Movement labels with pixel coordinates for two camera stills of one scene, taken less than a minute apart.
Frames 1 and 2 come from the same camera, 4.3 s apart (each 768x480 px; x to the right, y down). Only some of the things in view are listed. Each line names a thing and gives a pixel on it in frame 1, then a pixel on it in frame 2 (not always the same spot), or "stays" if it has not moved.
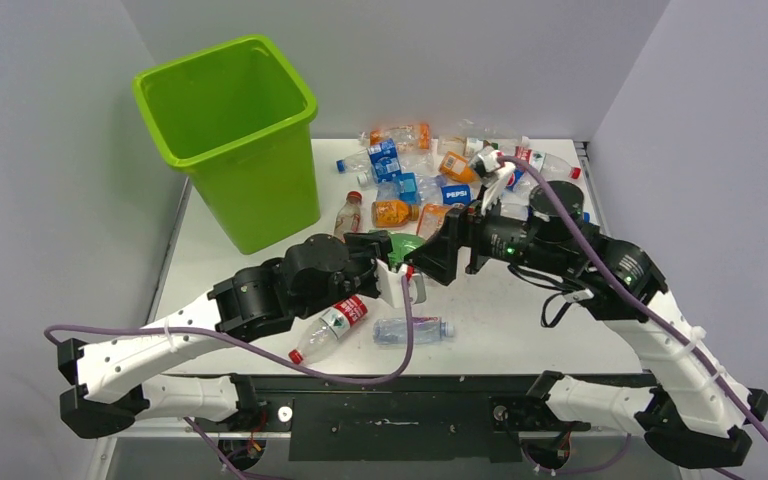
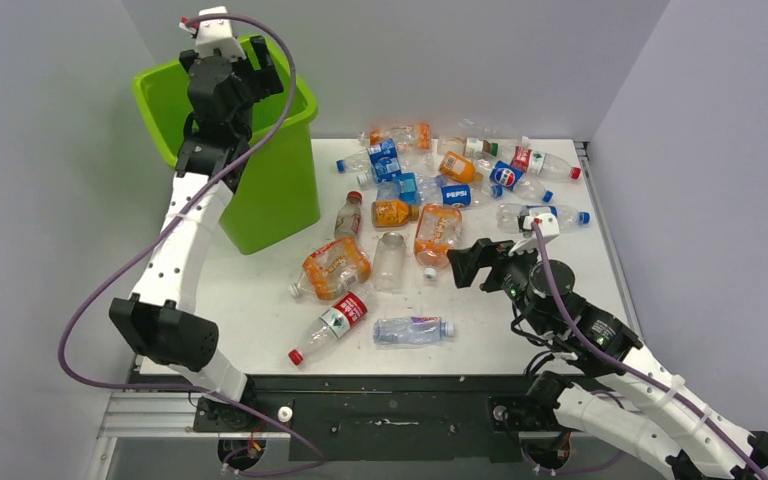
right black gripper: x=438 y=255 → x=483 y=253
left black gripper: x=373 y=247 → x=263 y=81
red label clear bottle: x=324 y=331 stays
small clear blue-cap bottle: x=391 y=331 stays
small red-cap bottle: x=348 y=218 stays
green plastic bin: x=236 y=120 stays
